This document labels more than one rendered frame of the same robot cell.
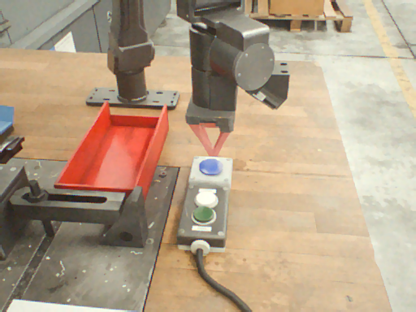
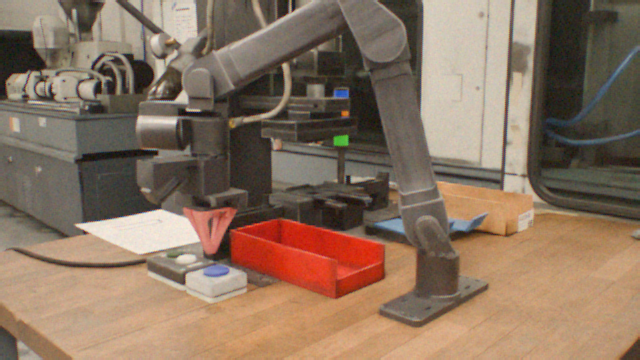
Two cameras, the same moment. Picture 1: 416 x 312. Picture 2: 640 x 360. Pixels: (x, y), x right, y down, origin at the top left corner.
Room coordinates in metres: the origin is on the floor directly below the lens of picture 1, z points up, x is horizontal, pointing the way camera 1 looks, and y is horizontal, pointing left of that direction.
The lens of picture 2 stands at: (1.16, -0.55, 1.22)
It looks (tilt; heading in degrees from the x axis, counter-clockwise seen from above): 10 degrees down; 128
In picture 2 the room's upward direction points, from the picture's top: straight up
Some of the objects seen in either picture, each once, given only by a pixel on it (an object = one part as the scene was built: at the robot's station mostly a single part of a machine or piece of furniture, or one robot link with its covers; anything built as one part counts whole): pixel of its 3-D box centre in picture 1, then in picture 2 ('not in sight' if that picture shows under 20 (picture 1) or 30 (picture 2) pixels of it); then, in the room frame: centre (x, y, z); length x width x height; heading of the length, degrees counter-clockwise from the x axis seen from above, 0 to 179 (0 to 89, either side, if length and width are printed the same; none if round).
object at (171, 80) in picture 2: not in sight; (184, 67); (0.13, 0.28, 1.25); 0.19 x 0.07 x 0.19; 85
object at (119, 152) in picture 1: (120, 152); (304, 253); (0.56, 0.16, 0.93); 0.25 x 0.12 x 0.06; 175
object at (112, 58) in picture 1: (130, 56); (432, 231); (0.79, 0.17, 1.00); 0.09 x 0.06 x 0.06; 122
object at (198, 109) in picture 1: (211, 87); (210, 176); (0.52, 0.00, 1.08); 0.10 x 0.07 x 0.07; 175
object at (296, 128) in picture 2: not in sight; (286, 76); (0.35, 0.37, 1.22); 0.26 x 0.18 x 0.30; 175
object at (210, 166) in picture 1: (210, 169); (216, 274); (0.52, 0.00, 0.93); 0.04 x 0.04 x 0.02
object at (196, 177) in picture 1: (210, 181); (216, 290); (0.52, 0.00, 0.90); 0.07 x 0.07 x 0.06; 85
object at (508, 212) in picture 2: not in sight; (468, 208); (0.64, 0.64, 0.93); 0.25 x 0.13 x 0.08; 175
